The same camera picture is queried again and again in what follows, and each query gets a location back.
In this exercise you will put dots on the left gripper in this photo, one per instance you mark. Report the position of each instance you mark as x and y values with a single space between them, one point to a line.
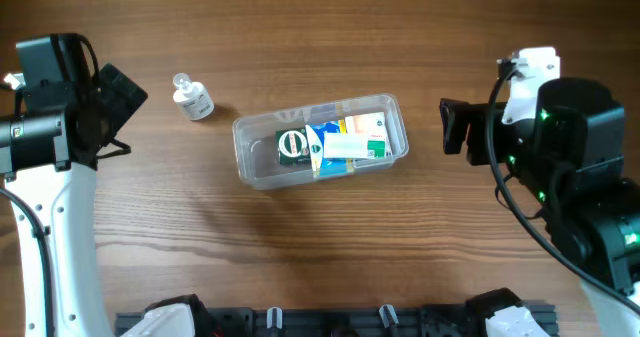
120 95

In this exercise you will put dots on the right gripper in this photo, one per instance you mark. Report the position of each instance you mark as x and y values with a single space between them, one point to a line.
454 125

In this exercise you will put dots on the small white plastic bottle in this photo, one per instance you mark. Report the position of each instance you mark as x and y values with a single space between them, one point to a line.
192 98

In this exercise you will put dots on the white Hansaplast plaster box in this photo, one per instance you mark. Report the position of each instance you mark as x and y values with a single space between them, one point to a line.
371 129

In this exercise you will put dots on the white green medicine box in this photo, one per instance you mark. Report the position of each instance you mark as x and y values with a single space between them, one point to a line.
354 146

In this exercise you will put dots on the blue yellow VapoDrops box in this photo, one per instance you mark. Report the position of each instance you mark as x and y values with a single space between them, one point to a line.
321 166

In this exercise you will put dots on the dark green tape packet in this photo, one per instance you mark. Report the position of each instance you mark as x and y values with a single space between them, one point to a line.
292 147

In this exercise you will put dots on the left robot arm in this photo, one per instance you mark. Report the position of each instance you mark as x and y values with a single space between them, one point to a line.
67 109

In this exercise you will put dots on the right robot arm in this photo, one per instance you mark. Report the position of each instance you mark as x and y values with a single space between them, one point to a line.
560 174

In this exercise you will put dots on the clear plastic container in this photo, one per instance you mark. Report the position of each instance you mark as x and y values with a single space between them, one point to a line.
255 146

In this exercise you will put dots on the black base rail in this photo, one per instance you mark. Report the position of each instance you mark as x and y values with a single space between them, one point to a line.
432 320

